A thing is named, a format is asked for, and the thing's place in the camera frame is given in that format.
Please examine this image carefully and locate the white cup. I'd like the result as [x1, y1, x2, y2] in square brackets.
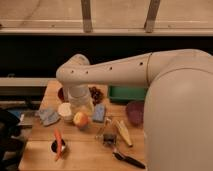
[58, 103, 73, 122]

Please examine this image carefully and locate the blue sponge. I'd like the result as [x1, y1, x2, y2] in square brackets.
[92, 104, 105, 123]

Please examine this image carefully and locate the green tray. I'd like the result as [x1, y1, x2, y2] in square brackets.
[108, 86, 147, 103]

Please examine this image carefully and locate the dark grapes bunch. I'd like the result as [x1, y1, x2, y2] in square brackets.
[89, 86, 104, 105]

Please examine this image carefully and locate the red bowl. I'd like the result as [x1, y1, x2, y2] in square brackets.
[57, 88, 65, 102]

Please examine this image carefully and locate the orange carrot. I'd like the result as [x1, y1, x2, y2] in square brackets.
[54, 128, 62, 161]

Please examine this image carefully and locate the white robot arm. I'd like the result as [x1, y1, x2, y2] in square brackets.
[56, 49, 213, 171]

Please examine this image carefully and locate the small black bowl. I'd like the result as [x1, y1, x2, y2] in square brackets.
[51, 139, 67, 154]

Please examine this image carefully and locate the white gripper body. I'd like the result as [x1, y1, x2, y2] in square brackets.
[68, 85, 94, 115]

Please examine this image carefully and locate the purple bowl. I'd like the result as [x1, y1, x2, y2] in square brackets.
[126, 101, 144, 126]

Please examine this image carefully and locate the small metal toy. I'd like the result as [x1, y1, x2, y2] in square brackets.
[103, 133, 117, 146]

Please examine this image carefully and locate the blue grey towel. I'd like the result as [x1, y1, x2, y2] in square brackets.
[37, 108, 60, 126]

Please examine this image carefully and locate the black handled knife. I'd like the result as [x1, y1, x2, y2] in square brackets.
[113, 152, 146, 169]

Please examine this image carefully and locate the wooden spoon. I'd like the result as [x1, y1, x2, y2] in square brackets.
[95, 117, 112, 139]

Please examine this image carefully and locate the black object at left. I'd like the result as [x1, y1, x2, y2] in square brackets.
[0, 108, 24, 171]

